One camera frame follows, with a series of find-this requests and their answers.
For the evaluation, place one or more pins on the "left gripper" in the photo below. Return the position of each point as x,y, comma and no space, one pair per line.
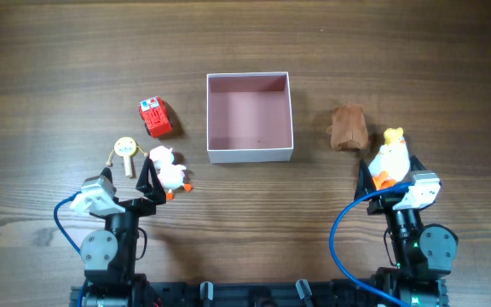
153,194

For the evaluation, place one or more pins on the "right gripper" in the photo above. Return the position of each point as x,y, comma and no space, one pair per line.
387,204

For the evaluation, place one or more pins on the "white duck plush yellow hat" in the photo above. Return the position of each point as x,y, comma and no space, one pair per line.
391,164

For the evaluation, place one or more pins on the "yellow wooden rattle drum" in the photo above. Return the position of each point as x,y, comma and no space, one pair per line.
125,147

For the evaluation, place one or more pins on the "white duck plush pink hat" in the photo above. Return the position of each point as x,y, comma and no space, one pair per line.
171,175

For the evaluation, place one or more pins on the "brown capybara plush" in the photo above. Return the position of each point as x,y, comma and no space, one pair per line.
348,130

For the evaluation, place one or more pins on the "red toy fire truck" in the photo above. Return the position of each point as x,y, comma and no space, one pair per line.
154,113

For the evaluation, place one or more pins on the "white cardboard box pink inside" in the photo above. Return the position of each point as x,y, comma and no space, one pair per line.
248,117

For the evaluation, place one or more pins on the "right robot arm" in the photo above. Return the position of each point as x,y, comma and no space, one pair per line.
423,254

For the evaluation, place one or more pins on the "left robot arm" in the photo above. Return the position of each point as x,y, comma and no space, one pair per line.
109,254

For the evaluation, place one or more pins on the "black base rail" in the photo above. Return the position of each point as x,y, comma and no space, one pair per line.
335,293

